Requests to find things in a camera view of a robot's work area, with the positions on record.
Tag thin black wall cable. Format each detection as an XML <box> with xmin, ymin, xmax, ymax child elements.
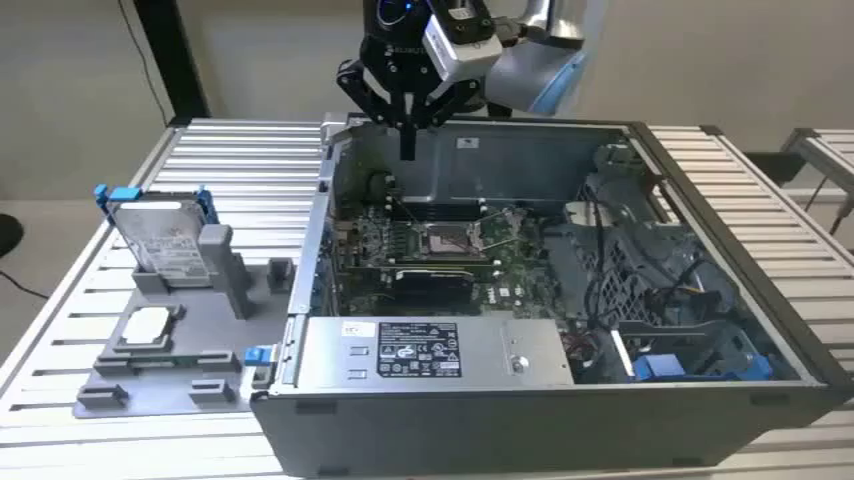
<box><xmin>116</xmin><ymin>0</ymin><xmax>169</xmax><ymax>126</ymax></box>

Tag black round floor base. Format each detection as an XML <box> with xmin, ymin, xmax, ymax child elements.
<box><xmin>0</xmin><ymin>212</ymin><xmax>25</xmax><ymax>261</ymax></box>

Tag CPU socket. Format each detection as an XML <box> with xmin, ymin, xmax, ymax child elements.
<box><xmin>416</xmin><ymin>222</ymin><xmax>488</xmax><ymax>261</ymax></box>

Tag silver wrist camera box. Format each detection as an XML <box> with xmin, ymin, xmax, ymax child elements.
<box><xmin>423</xmin><ymin>12</ymin><xmax>503</xmax><ymax>81</ymax></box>

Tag open grey PC case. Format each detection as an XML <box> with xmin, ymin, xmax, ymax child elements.
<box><xmin>247</xmin><ymin>110</ymin><xmax>850</xmax><ymax>476</ymax></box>

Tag hard disk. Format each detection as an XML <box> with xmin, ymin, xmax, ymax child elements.
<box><xmin>92</xmin><ymin>183</ymin><xmax>221</xmax><ymax>291</ymax></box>

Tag black RAM slot bank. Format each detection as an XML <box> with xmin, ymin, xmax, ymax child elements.
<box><xmin>392</xmin><ymin>196</ymin><xmax>485</xmax><ymax>221</ymax></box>

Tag metal socket cover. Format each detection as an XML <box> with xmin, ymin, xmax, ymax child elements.
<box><xmin>476</xmin><ymin>207</ymin><xmax>535</xmax><ymax>250</ymax></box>

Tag thin metal locking lever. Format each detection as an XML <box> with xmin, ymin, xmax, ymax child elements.
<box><xmin>389</xmin><ymin>193</ymin><xmax>428</xmax><ymax>227</ymax></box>

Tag yellow and orange power wire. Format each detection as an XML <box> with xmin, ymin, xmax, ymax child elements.
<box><xmin>656</xmin><ymin>283</ymin><xmax>710</xmax><ymax>302</ymax></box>

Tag dark box between tables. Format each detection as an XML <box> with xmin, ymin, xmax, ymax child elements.
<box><xmin>743</xmin><ymin>151</ymin><xmax>802</xmax><ymax>189</ymax></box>

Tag grey power supply unit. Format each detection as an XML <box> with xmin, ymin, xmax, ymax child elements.
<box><xmin>292</xmin><ymin>315</ymin><xmax>576</xmax><ymax>389</ymax></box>

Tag blue carrier in bay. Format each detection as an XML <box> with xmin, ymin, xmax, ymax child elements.
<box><xmin>631</xmin><ymin>353</ymin><xmax>686</xmax><ymax>382</ymax></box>

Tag green motherboard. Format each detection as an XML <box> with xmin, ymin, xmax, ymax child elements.
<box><xmin>325</xmin><ymin>199</ymin><xmax>568</xmax><ymax>319</ymax></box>

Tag neighbouring metal slat table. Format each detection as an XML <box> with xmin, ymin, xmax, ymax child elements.
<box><xmin>779</xmin><ymin>127</ymin><xmax>854</xmax><ymax>236</ymax></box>

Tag silver CPU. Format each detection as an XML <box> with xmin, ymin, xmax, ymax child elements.
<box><xmin>118</xmin><ymin>305</ymin><xmax>176</xmax><ymax>346</ymax></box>

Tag red wire bundle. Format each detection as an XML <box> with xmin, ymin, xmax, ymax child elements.
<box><xmin>563</xmin><ymin>333</ymin><xmax>596</xmax><ymax>362</ymax></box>

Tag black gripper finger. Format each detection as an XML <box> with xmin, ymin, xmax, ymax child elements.
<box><xmin>335</xmin><ymin>58</ymin><xmax>412</xmax><ymax>162</ymax></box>
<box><xmin>408</xmin><ymin>78</ymin><xmax>483</xmax><ymax>162</ymax></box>

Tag black round cable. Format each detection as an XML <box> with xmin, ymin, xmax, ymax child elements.
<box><xmin>579</xmin><ymin>174</ymin><xmax>626</xmax><ymax>346</ymax></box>

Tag black graphics card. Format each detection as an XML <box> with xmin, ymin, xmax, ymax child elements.
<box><xmin>343</xmin><ymin>264</ymin><xmax>479</xmax><ymax>304</ymax></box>

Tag black upright post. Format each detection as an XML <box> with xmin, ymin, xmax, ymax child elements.
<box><xmin>136</xmin><ymin>0</ymin><xmax>212</xmax><ymax>119</ymax></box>

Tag green RAM stick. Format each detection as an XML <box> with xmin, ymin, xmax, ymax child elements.
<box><xmin>129</xmin><ymin>352</ymin><xmax>232</xmax><ymax>369</ymax></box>

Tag grey parts rack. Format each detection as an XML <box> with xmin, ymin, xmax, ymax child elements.
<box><xmin>70</xmin><ymin>224</ymin><xmax>299</xmax><ymax>420</ymax></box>

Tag grey metal disk bay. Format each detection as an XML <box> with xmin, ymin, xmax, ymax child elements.
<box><xmin>543</xmin><ymin>172</ymin><xmax>775</xmax><ymax>386</ymax></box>

